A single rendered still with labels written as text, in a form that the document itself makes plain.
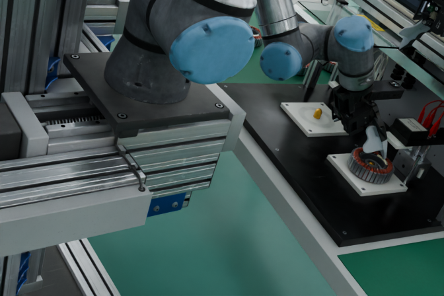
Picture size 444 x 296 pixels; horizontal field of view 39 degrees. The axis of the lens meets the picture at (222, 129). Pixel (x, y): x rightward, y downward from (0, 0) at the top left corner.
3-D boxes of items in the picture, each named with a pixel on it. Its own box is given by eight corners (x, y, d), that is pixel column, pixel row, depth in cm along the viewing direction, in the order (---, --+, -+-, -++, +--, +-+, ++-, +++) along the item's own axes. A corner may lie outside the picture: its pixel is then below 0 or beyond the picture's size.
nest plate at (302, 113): (307, 137, 164) (308, 133, 163) (279, 106, 174) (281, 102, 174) (351, 135, 171) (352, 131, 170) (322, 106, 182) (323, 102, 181)
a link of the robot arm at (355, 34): (336, 10, 128) (377, 14, 124) (340, 51, 136) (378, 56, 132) (324, 34, 124) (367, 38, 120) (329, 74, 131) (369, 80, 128)
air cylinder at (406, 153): (409, 180, 159) (418, 164, 156) (391, 162, 164) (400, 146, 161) (423, 179, 161) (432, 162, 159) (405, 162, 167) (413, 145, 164)
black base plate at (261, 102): (338, 248, 132) (342, 240, 131) (214, 89, 177) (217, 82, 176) (483, 224, 155) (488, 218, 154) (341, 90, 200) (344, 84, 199)
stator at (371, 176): (363, 186, 148) (369, 174, 146) (338, 158, 156) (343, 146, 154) (398, 184, 153) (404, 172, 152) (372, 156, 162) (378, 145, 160)
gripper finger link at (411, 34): (380, 36, 122) (415, 13, 115) (399, 36, 126) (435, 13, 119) (385, 50, 122) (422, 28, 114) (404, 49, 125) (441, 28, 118)
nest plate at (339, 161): (360, 196, 147) (362, 192, 146) (326, 158, 157) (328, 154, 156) (406, 191, 154) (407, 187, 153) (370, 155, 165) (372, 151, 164)
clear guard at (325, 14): (322, 66, 145) (331, 43, 142) (273, 20, 162) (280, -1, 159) (421, 69, 161) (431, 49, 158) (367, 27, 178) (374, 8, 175)
